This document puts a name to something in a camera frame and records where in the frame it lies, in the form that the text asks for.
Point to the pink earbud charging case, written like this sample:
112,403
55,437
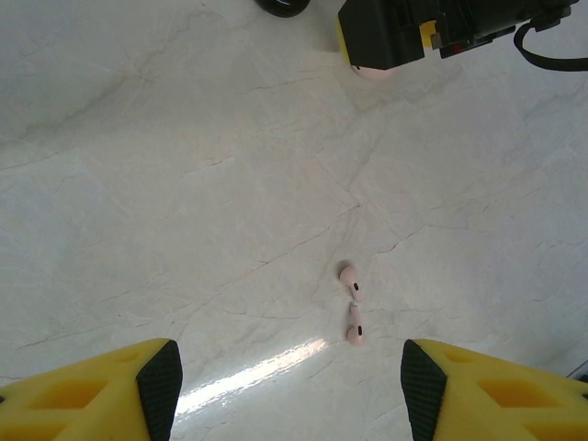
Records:
374,75

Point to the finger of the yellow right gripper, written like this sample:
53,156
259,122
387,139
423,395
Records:
342,41

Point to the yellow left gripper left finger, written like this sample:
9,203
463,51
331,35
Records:
69,399

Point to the black earbud charging case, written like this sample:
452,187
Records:
282,7

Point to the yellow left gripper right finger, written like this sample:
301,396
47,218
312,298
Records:
505,399

